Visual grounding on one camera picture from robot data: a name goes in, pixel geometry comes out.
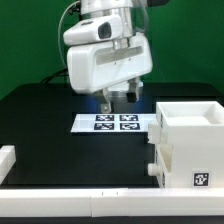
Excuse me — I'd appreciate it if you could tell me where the white U-shaped border fence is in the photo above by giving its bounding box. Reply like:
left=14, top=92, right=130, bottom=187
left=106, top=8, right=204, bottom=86
left=0, top=146, right=224, bottom=217

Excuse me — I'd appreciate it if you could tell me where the grey camera cable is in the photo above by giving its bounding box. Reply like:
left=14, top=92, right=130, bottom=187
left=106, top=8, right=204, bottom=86
left=57, top=0, right=83, bottom=73

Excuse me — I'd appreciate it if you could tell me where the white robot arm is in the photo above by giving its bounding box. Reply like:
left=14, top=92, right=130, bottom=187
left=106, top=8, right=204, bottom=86
left=63, top=0, right=170, bottom=113

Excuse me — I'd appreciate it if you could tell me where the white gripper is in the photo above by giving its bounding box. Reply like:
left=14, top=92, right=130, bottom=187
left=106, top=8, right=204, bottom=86
left=63, top=14, right=153, bottom=113

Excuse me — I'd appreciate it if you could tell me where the white drawer with knob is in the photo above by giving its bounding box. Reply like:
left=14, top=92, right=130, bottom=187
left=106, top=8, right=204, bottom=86
left=147, top=145, right=172, bottom=188

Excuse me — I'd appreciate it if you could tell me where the black cable bundle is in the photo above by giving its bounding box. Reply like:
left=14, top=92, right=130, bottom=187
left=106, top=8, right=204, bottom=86
left=40, top=68, right=73, bottom=84

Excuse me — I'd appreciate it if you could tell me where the white marker tag plate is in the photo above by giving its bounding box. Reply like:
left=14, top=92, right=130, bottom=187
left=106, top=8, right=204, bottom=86
left=71, top=114, right=156, bottom=133

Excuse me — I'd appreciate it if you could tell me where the tall white drawer cabinet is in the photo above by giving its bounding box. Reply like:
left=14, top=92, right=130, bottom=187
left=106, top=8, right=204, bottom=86
left=148, top=101, right=224, bottom=188

